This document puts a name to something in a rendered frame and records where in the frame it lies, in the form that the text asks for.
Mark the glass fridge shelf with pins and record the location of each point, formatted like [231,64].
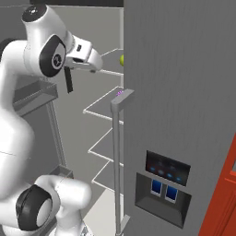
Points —
[106,147]
[103,106]
[106,176]
[112,63]

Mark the grey fridge interior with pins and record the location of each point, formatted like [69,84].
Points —
[89,27]

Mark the grey fridge door bin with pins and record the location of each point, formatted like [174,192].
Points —
[37,96]
[63,172]

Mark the grey fridge door with dispenser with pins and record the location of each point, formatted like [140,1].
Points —
[178,92]

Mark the yellow-green pear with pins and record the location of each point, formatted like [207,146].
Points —
[122,60]

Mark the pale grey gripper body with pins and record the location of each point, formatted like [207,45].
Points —
[92,61]

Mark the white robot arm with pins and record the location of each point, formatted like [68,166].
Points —
[18,144]

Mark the small purple item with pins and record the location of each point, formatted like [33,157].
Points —
[119,92]

